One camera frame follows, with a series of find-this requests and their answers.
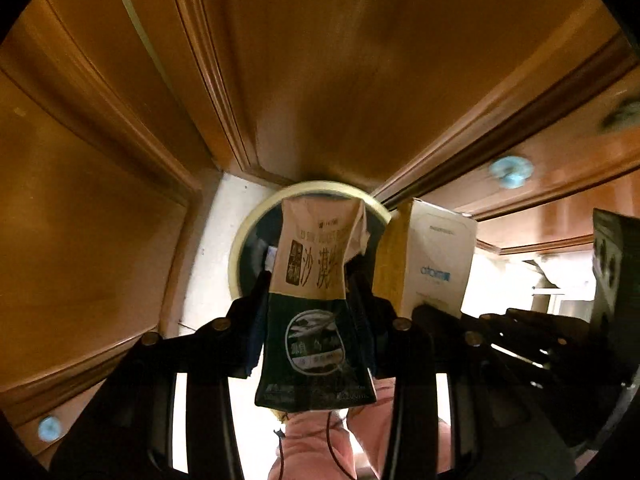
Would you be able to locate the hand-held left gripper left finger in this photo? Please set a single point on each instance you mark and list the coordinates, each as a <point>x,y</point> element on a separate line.
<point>220,350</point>

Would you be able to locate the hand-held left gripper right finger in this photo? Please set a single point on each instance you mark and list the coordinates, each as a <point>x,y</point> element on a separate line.
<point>385,350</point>

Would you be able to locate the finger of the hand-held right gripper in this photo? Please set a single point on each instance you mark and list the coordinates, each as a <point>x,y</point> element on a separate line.
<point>550,332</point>
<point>445,320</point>

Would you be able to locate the white and yellow atom box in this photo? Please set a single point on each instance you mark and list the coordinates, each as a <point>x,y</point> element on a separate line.
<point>440,260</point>

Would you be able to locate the round bin with beige rim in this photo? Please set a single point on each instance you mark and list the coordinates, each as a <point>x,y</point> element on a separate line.
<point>255,260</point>

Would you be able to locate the dark green and beige carton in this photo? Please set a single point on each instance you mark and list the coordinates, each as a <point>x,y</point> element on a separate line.
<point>310,270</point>

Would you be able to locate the dark printed carton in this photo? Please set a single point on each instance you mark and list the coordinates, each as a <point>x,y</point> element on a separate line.
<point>612,260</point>

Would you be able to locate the person's pink garment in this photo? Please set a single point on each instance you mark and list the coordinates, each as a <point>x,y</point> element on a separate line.
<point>315,447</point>

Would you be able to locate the blue round cabinet knob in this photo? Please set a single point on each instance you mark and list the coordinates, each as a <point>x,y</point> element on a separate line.
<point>510,171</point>
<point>50,429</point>

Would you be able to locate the wooden cabinet with blue knobs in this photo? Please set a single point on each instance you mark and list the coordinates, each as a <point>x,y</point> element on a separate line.
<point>350,60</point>

